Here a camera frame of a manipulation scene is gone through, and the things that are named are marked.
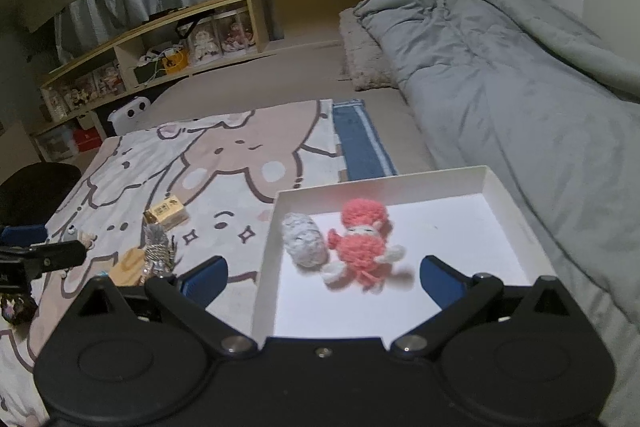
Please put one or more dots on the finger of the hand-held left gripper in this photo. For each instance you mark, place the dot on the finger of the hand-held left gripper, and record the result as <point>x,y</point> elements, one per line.
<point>22,235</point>
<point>55,254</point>

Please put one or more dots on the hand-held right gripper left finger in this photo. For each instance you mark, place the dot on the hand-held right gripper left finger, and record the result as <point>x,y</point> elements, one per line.
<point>206,278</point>

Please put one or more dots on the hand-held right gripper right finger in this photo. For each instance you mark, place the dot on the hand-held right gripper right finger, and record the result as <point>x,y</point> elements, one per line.
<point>440,283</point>

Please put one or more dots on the grey crochet creature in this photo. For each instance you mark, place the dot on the grey crochet creature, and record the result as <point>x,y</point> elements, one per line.
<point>80,237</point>

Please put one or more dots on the silver tinsel ornament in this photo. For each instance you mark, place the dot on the silver tinsel ornament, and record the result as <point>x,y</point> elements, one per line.
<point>159,249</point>

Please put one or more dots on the white cardboard box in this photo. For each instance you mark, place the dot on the white cardboard box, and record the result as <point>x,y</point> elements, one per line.
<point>460,227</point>

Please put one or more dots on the small wooden block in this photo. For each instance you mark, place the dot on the small wooden block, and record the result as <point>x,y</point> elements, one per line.
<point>127,268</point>

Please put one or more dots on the small yellow box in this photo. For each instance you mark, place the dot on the small yellow box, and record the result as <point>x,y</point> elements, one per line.
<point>166,212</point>

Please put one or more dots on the dark brown cushion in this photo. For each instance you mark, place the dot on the dark brown cushion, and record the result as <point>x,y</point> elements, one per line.
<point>35,192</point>

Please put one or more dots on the dark patterned small item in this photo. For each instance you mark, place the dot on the dark patterned small item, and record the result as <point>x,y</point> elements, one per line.
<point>17,308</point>

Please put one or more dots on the pink crochet doll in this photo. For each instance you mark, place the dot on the pink crochet doll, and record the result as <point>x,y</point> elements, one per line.
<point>361,243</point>

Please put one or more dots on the grey crochet roll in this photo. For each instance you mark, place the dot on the grey crochet roll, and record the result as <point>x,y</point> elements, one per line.
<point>304,239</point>

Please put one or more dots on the cartoon printed blanket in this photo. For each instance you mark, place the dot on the cartoon printed blanket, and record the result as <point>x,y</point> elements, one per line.
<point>225,167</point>

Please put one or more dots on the red box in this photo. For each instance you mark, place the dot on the red box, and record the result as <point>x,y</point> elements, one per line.
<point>89,141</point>

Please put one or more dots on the white space heater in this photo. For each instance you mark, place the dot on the white space heater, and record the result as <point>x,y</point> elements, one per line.
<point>129,112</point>

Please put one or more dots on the blue striped cloth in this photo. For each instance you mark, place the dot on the blue striped cloth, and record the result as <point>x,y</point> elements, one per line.
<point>360,142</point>

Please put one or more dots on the grey duvet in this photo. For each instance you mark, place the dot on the grey duvet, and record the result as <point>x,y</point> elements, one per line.
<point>525,107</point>

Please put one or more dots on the yellow gadget on shelf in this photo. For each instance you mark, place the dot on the yellow gadget on shelf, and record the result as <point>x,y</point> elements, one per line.
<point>175,63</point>

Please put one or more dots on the white doll in clear case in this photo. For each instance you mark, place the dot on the white doll in clear case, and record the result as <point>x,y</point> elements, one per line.
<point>206,43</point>

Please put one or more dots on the fuzzy beige pillow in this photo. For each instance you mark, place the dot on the fuzzy beige pillow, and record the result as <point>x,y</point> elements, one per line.
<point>364,52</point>

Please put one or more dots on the pink doll in clear case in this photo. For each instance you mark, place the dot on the pink doll in clear case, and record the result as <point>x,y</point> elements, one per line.
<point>236,34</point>

